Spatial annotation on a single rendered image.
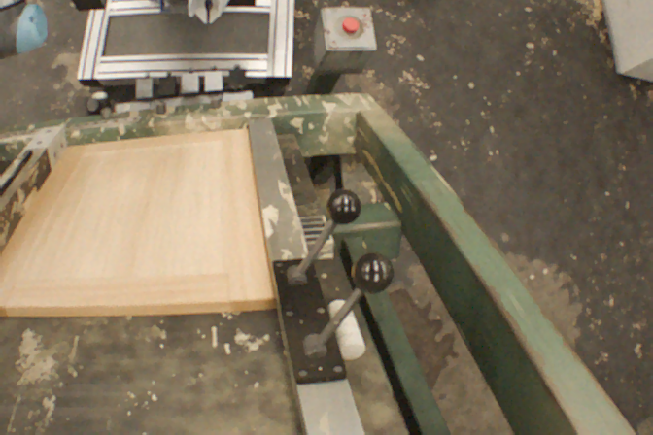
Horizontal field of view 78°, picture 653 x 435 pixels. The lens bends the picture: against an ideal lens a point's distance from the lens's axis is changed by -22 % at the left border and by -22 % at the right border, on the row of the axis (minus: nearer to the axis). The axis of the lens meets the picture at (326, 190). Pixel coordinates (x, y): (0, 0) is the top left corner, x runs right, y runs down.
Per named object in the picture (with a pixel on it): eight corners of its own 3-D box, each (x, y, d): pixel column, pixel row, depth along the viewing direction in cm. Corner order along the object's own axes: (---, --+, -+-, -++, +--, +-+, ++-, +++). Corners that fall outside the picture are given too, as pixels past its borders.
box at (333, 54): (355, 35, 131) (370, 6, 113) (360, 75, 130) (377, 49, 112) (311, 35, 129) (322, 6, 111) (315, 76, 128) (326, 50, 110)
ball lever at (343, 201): (303, 280, 61) (362, 190, 57) (308, 299, 58) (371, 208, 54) (276, 270, 60) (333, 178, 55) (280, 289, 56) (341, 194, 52)
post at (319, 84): (307, 118, 204) (345, 45, 130) (309, 133, 203) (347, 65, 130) (292, 119, 203) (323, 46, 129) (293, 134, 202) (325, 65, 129)
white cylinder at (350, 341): (364, 358, 53) (349, 315, 60) (366, 341, 52) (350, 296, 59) (338, 362, 53) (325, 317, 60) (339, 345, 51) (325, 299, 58)
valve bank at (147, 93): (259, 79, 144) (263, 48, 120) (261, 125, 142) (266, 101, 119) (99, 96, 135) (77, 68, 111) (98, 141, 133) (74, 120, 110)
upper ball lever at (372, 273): (322, 347, 51) (395, 251, 46) (328, 372, 47) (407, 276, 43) (290, 338, 49) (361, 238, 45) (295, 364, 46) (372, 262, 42)
